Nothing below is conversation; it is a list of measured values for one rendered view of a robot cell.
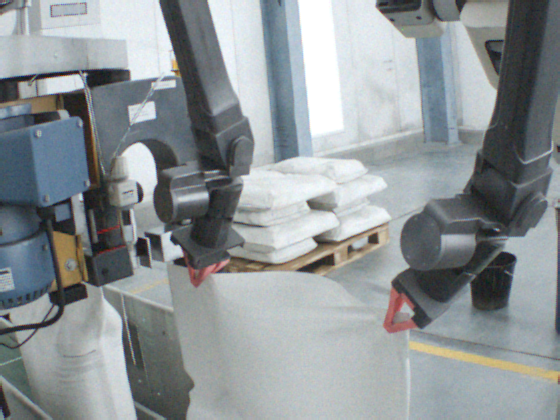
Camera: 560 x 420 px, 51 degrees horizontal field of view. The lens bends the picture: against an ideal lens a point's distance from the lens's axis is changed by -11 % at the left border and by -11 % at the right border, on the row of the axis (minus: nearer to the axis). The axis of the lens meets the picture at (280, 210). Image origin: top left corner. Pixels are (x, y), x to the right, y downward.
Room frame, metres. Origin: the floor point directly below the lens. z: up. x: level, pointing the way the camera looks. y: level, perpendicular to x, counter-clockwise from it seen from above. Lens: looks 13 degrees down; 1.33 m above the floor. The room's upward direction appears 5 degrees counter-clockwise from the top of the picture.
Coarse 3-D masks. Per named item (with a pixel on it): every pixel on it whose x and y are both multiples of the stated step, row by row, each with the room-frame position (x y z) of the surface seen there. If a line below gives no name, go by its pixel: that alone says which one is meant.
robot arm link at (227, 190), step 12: (216, 180) 0.89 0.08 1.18; (228, 180) 0.90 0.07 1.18; (240, 180) 0.91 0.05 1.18; (216, 192) 0.88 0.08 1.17; (228, 192) 0.88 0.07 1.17; (240, 192) 0.90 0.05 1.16; (216, 204) 0.89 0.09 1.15; (228, 204) 0.89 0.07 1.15; (216, 216) 0.89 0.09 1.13; (228, 216) 0.90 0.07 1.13
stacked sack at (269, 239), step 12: (300, 216) 3.95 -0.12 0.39; (312, 216) 3.94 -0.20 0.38; (324, 216) 3.97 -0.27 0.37; (240, 228) 3.85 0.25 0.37; (252, 228) 3.79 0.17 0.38; (264, 228) 3.75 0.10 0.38; (276, 228) 3.73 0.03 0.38; (288, 228) 3.75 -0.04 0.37; (300, 228) 3.78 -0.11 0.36; (312, 228) 3.85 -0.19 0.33; (324, 228) 3.93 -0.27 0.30; (252, 240) 3.73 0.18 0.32; (264, 240) 3.67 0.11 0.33; (276, 240) 3.63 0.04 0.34; (288, 240) 3.68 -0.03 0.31; (300, 240) 3.77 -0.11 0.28; (264, 252) 3.69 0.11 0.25
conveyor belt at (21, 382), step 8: (0, 336) 2.28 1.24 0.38; (0, 344) 2.20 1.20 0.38; (8, 344) 2.20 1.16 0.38; (16, 344) 2.20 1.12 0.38; (0, 352) 2.12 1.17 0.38; (8, 352) 2.12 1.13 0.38; (16, 352) 2.11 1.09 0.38; (0, 360) 2.04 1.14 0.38; (8, 360) 2.04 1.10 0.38; (16, 360) 2.04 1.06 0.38; (0, 368) 1.97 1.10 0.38; (8, 368) 1.97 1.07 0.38; (16, 368) 1.97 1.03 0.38; (24, 368) 1.97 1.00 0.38; (8, 376) 1.90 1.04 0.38; (16, 376) 1.90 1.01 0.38; (24, 376) 1.90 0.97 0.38; (16, 384) 1.83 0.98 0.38; (24, 384) 1.83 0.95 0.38; (24, 392) 1.77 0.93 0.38; (32, 400) 1.72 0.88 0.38
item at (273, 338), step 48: (192, 288) 0.98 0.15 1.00; (240, 288) 0.94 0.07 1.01; (288, 288) 0.92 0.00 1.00; (336, 288) 0.86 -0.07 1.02; (192, 336) 0.99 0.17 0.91; (240, 336) 0.81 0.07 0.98; (288, 336) 0.77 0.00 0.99; (336, 336) 0.76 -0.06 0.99; (384, 336) 0.73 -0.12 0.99; (240, 384) 0.82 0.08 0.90; (288, 384) 0.77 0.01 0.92; (336, 384) 0.76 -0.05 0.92; (384, 384) 0.73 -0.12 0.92
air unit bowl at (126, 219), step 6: (126, 210) 0.98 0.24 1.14; (132, 210) 0.99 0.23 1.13; (120, 216) 0.98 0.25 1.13; (126, 216) 0.98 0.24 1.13; (132, 216) 0.99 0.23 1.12; (120, 222) 0.98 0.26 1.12; (126, 222) 0.98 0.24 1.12; (132, 222) 0.98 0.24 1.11; (120, 228) 0.98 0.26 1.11; (126, 228) 0.98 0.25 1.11; (132, 228) 0.98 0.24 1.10; (120, 234) 0.98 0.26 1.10; (126, 234) 0.98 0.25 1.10; (132, 234) 0.98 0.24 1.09; (126, 240) 0.98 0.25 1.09; (132, 240) 0.98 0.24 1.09
